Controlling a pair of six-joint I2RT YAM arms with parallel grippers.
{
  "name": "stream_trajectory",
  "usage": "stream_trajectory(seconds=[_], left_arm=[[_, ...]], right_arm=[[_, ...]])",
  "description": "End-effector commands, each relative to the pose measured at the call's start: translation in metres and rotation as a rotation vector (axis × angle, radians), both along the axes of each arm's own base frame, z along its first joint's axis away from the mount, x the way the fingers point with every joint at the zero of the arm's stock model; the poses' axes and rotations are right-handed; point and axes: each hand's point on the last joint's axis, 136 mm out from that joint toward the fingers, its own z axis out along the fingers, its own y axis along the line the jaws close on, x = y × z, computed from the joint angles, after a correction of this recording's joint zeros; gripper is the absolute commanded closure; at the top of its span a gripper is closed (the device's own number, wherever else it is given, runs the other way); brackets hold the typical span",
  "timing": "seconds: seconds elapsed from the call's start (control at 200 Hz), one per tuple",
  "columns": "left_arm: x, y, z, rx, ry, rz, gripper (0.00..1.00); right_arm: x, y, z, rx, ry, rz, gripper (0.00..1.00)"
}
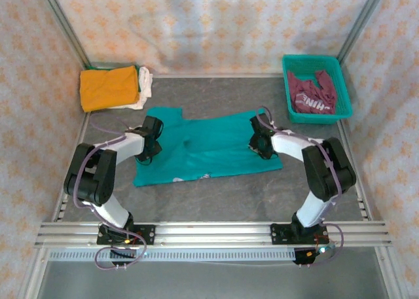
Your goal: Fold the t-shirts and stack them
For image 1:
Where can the teal t-shirt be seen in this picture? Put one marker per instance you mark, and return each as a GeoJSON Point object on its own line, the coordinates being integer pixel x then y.
{"type": "Point", "coordinates": [209, 148]}

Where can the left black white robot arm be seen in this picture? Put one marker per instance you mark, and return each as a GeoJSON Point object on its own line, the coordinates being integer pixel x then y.
{"type": "Point", "coordinates": [127, 145]}

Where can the white folded t-shirt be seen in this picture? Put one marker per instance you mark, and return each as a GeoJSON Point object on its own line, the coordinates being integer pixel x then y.
{"type": "Point", "coordinates": [145, 83]}

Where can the orange folded t-shirt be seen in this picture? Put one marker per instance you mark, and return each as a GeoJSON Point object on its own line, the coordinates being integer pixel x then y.
{"type": "Point", "coordinates": [108, 88]}

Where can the maroon printed t-shirt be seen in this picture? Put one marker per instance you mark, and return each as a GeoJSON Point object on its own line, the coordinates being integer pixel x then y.
{"type": "Point", "coordinates": [307, 96]}

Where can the teal plastic basket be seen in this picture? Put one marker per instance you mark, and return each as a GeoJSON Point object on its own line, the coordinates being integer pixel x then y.
{"type": "Point", "coordinates": [301, 61]}

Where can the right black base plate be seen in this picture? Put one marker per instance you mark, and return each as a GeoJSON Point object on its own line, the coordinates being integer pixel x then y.
{"type": "Point", "coordinates": [278, 235]}

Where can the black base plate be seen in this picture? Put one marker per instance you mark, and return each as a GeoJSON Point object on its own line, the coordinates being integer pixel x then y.
{"type": "Point", "coordinates": [149, 235]}
{"type": "Point", "coordinates": [278, 235]}

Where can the aluminium mounting rail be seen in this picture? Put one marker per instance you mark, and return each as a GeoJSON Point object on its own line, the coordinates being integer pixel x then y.
{"type": "Point", "coordinates": [212, 233]}

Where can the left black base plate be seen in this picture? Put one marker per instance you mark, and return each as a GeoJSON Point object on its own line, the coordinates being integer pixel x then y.
{"type": "Point", "coordinates": [149, 235]}

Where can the aluminium frame post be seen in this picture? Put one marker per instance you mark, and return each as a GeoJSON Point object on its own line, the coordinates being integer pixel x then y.
{"type": "Point", "coordinates": [359, 24]}
{"type": "Point", "coordinates": [65, 24]}

